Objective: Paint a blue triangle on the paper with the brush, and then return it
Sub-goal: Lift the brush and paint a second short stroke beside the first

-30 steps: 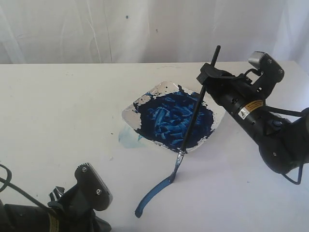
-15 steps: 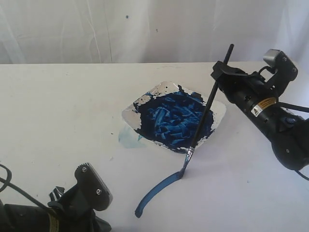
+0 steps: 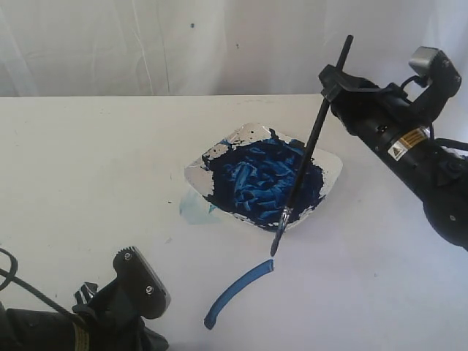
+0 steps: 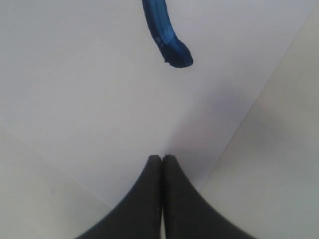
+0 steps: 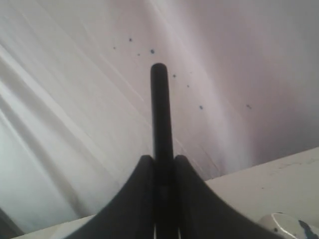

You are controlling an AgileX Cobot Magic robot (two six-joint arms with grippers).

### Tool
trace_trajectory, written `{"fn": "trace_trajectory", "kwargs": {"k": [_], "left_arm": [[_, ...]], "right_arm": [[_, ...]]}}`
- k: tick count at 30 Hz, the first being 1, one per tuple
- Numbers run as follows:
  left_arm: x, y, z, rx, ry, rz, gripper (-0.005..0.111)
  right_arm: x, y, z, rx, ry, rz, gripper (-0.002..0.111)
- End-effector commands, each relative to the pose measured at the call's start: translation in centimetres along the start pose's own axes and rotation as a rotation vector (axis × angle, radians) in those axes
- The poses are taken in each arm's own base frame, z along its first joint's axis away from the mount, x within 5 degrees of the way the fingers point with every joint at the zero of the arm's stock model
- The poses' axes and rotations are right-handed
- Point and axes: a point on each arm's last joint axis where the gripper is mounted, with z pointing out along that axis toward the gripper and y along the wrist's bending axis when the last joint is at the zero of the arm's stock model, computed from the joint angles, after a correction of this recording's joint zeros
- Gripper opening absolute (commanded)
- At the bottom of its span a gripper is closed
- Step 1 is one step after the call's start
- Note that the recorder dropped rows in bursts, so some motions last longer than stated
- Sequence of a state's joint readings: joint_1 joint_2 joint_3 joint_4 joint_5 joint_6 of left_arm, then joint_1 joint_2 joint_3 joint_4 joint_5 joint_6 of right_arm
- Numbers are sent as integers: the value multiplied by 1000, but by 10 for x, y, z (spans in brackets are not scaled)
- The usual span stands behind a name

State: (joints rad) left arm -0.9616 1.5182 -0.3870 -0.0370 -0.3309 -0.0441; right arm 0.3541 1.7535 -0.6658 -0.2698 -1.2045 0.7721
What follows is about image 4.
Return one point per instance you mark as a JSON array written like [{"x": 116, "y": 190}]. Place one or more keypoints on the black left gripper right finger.
[{"x": 186, "y": 214}]

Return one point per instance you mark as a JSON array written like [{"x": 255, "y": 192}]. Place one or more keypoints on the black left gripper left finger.
[{"x": 138, "y": 215}]

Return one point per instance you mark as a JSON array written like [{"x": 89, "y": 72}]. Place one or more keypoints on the white paper sheet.
[{"x": 83, "y": 83}]

